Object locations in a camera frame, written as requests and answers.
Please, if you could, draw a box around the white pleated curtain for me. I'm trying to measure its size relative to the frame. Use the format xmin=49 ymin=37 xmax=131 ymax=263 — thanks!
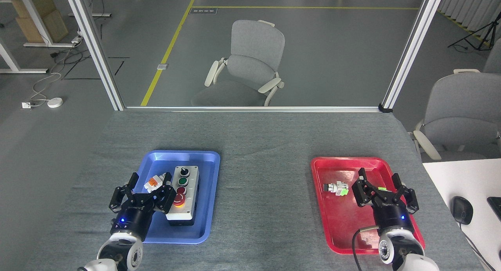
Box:
xmin=438 ymin=0 xmax=501 ymax=33

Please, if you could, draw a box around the black mouse cable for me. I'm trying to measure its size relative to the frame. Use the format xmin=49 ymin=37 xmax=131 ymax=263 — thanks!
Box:
xmin=460 ymin=223 xmax=497 ymax=271

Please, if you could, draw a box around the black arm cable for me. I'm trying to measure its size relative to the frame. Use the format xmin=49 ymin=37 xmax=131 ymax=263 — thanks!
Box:
xmin=351 ymin=225 xmax=380 ymax=271

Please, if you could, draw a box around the red plastic tray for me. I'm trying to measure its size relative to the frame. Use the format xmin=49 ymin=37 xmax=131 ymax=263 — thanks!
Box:
xmin=311 ymin=157 xmax=425 ymax=255

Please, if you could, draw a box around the blue plastic tray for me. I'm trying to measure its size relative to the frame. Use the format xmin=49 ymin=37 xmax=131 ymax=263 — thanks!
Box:
xmin=114 ymin=150 xmax=221 ymax=244

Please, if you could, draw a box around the grey office chair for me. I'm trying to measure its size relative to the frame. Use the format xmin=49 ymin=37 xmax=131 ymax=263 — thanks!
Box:
xmin=482 ymin=39 xmax=501 ymax=74
xmin=191 ymin=20 xmax=285 ymax=107
xmin=409 ymin=69 xmax=501 ymax=163

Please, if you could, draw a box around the white desk top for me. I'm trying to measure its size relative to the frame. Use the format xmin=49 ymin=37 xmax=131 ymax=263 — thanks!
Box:
xmin=422 ymin=158 xmax=501 ymax=271

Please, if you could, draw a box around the silver aluminium post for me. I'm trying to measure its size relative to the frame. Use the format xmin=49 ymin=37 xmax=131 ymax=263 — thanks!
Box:
xmin=379 ymin=0 xmax=447 ymax=113
xmin=64 ymin=0 xmax=126 ymax=111

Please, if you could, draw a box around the grey table cloth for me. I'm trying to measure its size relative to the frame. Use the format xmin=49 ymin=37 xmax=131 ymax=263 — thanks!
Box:
xmin=23 ymin=111 xmax=486 ymax=271

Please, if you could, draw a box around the brown cardboard box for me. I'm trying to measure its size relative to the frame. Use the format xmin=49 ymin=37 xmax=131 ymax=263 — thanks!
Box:
xmin=16 ymin=9 xmax=69 ymax=44
xmin=11 ymin=0 xmax=56 ymax=19

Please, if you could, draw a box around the white desk frame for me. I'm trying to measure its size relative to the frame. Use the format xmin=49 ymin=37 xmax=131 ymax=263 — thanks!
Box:
xmin=0 ymin=36 xmax=48 ymax=74
xmin=16 ymin=0 xmax=77 ymax=48

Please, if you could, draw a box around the black computer mouse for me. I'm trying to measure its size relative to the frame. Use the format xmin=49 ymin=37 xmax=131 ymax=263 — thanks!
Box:
xmin=450 ymin=196 xmax=474 ymax=225

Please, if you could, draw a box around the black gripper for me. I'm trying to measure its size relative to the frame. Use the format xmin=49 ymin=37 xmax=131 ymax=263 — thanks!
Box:
xmin=109 ymin=172 xmax=177 ymax=242
xmin=351 ymin=167 xmax=419 ymax=235

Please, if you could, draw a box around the red orange push button switch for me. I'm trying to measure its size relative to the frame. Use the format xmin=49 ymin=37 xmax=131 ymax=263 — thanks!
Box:
xmin=144 ymin=173 xmax=166 ymax=193

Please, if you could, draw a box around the black tripod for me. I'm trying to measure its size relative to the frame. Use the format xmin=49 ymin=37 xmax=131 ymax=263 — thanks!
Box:
xmin=448 ymin=21 xmax=501 ymax=50

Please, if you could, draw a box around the black keyboard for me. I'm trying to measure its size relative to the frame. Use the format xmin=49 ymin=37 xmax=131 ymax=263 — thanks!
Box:
xmin=487 ymin=197 xmax=501 ymax=221

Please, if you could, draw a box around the white floor cable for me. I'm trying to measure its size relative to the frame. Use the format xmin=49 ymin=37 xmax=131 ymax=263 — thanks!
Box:
xmin=31 ymin=70 xmax=63 ymax=105

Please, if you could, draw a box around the grey four-button control box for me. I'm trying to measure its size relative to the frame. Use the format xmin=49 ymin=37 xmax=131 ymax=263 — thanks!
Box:
xmin=166 ymin=165 xmax=200 ymax=226

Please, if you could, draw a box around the silver aluminium rail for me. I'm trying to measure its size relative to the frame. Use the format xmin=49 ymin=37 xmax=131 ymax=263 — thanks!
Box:
xmin=124 ymin=106 xmax=382 ymax=113

